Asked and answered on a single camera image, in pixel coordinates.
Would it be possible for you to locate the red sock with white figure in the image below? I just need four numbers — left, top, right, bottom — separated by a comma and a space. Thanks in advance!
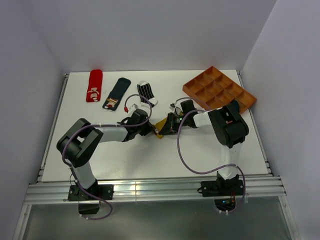
86, 69, 103, 103

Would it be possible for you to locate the orange compartment tray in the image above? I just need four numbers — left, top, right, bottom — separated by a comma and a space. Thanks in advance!
182, 66, 257, 114

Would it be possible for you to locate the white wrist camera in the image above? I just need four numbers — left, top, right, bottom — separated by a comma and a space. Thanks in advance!
124, 103, 139, 114
169, 103, 177, 112

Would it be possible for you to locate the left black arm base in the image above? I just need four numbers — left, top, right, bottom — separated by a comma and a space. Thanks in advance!
67, 184, 114, 216

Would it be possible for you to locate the plain navy ankle sock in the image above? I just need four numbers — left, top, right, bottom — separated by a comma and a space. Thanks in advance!
231, 99, 240, 112

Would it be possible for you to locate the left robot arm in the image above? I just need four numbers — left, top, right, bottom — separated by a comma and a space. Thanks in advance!
56, 109, 156, 200

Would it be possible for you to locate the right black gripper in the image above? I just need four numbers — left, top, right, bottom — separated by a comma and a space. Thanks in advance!
159, 112, 189, 136

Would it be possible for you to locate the navy sock with bear pattern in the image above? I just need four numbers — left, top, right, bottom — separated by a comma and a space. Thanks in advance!
102, 77, 131, 111

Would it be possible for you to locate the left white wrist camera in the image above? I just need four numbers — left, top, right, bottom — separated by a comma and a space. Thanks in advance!
124, 103, 139, 114

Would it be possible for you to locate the yellow sock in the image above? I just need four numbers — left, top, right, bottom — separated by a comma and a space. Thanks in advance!
154, 117, 170, 139

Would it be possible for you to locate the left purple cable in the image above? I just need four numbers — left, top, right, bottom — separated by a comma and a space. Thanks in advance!
61, 93, 153, 221

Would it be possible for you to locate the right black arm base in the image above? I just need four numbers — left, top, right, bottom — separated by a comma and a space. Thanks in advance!
197, 175, 245, 213

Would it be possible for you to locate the black white striped sock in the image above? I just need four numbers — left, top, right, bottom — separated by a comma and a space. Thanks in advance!
137, 81, 158, 108

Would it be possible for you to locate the aluminium front rail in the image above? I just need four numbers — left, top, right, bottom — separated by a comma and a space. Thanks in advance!
23, 175, 286, 205

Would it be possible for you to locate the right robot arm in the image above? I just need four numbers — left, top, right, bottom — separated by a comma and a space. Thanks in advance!
155, 97, 249, 195

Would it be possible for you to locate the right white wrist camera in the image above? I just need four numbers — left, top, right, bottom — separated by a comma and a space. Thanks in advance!
169, 103, 177, 112

